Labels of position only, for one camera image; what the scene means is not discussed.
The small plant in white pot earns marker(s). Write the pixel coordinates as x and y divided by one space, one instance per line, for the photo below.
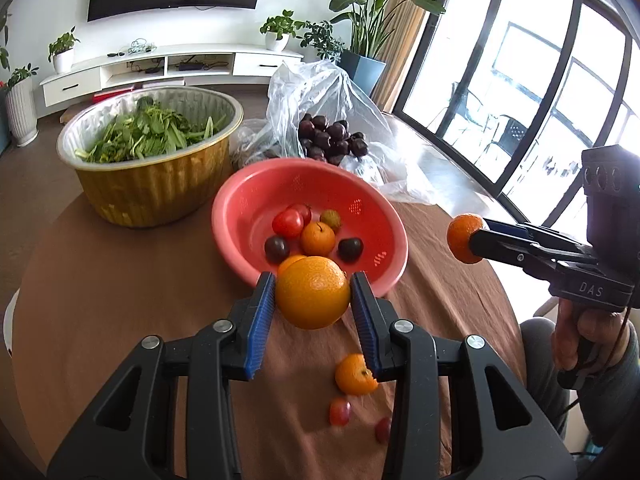
63 60
276 42

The leafy green vegetables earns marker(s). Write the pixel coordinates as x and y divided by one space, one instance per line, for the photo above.
145 135

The pile of dark cherries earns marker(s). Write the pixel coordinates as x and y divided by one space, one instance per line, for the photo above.
330 140

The small mandarin orange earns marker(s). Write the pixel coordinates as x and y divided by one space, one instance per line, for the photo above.
352 375
457 240
317 240

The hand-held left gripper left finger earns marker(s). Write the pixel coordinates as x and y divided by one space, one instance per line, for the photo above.
262 325

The white chair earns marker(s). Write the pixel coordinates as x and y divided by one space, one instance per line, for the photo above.
9 320

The white television cabinet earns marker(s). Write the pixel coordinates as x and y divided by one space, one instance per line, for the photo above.
250 62

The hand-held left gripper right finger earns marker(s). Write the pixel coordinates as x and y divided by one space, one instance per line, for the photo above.
367 325

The red cherry tomato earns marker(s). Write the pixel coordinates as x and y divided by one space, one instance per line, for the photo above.
340 411
382 430

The dark cherry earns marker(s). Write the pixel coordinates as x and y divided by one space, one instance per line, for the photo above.
276 249
350 250

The large smooth orange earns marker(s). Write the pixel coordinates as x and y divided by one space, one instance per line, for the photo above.
312 292

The small brownish-green fruit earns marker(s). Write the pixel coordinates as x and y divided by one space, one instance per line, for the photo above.
331 219

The black set-top box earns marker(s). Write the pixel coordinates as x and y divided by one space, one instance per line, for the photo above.
192 66

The bushy plant in tall white pot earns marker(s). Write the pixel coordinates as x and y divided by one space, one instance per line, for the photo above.
322 40

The plant in ribbed white pot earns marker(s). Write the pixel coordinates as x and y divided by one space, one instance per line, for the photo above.
20 110

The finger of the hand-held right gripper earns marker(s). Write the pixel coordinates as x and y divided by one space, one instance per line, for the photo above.
505 251
505 227

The clear plastic bag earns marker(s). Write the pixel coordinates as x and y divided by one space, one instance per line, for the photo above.
320 90

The golden foil basin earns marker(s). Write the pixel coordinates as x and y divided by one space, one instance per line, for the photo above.
150 190

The beige curtain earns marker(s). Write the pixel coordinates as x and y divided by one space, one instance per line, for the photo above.
400 65

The black balcony chair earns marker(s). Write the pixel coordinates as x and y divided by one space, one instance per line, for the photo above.
512 132

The large bumpy orange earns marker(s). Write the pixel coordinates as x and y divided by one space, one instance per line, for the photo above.
291 262

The person's right forearm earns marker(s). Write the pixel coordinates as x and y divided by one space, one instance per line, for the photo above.
615 395

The black-framed glass door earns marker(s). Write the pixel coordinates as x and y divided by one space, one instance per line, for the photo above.
575 35

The clear bag of brown fruit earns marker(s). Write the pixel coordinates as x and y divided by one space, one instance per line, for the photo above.
250 142

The red plastic colander bowl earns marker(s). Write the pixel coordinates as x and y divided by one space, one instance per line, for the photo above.
310 185

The broad-leaf plant in blue planter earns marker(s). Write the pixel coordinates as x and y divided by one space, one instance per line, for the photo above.
367 72

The person's right hand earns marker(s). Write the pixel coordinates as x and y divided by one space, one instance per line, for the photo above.
567 335

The person's grey trouser leg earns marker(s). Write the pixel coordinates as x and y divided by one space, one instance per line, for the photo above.
537 360

